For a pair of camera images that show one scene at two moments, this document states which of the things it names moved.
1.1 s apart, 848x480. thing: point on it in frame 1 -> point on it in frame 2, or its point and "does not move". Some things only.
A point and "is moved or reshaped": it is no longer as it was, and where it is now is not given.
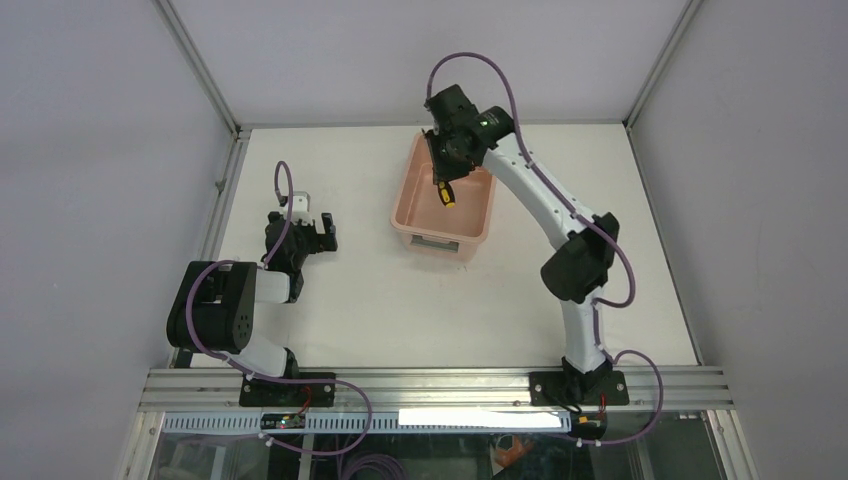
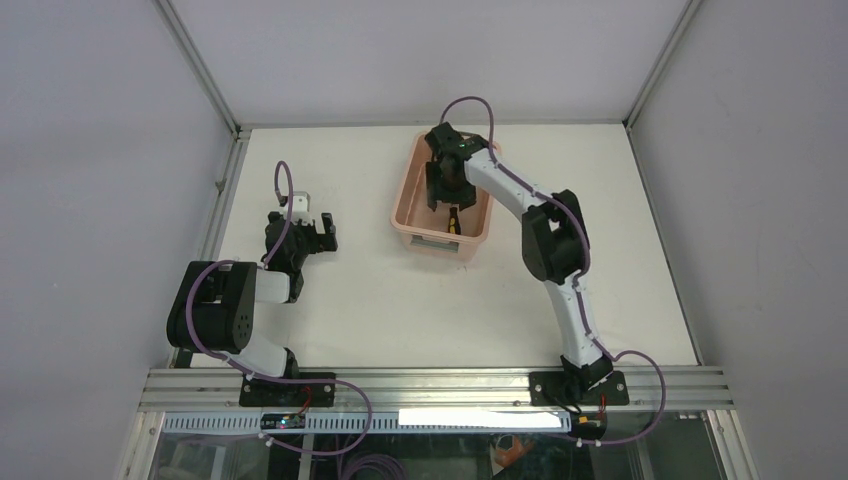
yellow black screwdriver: [446, 194] is moved or reshaped
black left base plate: [254, 393] does not move
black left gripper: [318, 241] does not move
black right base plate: [574, 389] does not move
